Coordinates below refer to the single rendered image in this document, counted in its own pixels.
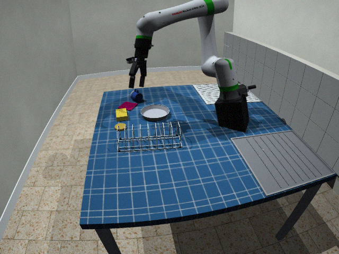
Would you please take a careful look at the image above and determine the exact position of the white ribbed draining mat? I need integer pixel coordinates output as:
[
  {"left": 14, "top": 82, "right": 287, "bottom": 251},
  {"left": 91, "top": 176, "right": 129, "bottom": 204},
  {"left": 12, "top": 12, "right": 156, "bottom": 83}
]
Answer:
[{"left": 192, "top": 84, "right": 262, "bottom": 105}]

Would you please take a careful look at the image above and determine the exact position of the white tiled backsplash wall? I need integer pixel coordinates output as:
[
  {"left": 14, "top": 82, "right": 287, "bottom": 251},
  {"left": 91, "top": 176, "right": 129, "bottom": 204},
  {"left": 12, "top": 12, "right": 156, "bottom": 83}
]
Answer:
[{"left": 223, "top": 32, "right": 339, "bottom": 197}]

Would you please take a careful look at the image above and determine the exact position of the blue mug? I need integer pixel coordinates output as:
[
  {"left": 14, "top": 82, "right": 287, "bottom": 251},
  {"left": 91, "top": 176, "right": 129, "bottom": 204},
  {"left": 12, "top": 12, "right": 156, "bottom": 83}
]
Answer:
[{"left": 130, "top": 88, "right": 143, "bottom": 102}]

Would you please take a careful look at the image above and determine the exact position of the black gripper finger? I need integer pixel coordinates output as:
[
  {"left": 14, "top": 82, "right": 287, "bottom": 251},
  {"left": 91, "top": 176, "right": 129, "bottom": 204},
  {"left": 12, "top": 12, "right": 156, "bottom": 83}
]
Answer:
[
  {"left": 129, "top": 58, "right": 143, "bottom": 88},
  {"left": 139, "top": 60, "right": 147, "bottom": 87}
]

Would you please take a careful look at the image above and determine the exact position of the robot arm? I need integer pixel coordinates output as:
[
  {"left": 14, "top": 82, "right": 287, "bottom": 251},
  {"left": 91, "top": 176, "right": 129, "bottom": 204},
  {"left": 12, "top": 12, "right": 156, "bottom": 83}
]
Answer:
[{"left": 134, "top": 0, "right": 256, "bottom": 102}]

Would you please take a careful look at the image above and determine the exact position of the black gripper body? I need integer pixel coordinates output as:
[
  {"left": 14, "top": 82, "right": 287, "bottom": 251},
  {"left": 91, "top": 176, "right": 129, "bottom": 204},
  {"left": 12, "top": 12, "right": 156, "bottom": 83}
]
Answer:
[{"left": 135, "top": 48, "right": 149, "bottom": 65}]

